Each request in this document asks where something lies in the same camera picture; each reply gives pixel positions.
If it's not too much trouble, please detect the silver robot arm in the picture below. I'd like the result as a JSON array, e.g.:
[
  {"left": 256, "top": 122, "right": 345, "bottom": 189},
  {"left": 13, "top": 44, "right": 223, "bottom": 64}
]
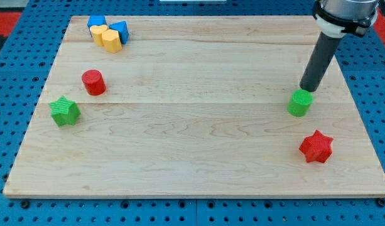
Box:
[{"left": 312, "top": 0, "right": 379, "bottom": 38}]

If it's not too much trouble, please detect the wooden board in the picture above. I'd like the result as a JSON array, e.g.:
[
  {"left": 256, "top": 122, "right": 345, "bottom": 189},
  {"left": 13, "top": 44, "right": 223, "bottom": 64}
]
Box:
[{"left": 3, "top": 16, "right": 385, "bottom": 199}]

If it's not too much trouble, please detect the red cylinder block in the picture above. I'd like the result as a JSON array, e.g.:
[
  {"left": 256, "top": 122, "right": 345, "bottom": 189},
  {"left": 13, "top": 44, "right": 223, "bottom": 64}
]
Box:
[{"left": 82, "top": 69, "right": 106, "bottom": 95}]

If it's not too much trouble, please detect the green cylinder block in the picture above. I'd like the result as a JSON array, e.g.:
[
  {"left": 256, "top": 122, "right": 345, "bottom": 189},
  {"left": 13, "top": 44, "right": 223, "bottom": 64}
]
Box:
[{"left": 287, "top": 89, "right": 313, "bottom": 117}]

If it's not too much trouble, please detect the yellow hexagon block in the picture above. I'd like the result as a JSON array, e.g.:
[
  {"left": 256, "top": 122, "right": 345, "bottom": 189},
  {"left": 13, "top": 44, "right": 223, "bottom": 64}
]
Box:
[{"left": 102, "top": 30, "right": 122, "bottom": 53}]

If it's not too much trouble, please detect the blue triangle block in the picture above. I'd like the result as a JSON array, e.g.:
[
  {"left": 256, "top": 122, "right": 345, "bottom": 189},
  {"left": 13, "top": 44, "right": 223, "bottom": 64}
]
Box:
[{"left": 109, "top": 21, "right": 129, "bottom": 45}]

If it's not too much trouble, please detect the yellow heart block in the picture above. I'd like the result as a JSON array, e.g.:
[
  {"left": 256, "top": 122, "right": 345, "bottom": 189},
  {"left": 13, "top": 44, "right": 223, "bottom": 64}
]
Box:
[{"left": 89, "top": 24, "right": 109, "bottom": 46}]

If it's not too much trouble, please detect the green star block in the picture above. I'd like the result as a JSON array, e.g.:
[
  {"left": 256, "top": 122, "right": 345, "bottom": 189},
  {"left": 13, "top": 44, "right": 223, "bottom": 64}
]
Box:
[{"left": 49, "top": 95, "right": 81, "bottom": 127}]

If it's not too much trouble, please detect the red star block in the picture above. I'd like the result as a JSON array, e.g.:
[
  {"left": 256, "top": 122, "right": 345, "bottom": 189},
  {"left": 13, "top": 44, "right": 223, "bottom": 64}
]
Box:
[{"left": 299, "top": 130, "right": 333, "bottom": 163}]

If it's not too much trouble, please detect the blue cube block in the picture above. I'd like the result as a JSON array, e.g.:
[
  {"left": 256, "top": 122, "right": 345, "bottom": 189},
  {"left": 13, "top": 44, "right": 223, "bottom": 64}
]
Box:
[{"left": 87, "top": 15, "right": 107, "bottom": 35}]

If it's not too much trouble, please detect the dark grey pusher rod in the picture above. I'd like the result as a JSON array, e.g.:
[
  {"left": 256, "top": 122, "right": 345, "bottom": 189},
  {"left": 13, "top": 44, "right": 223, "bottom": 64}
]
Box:
[{"left": 300, "top": 32, "right": 341, "bottom": 92}]

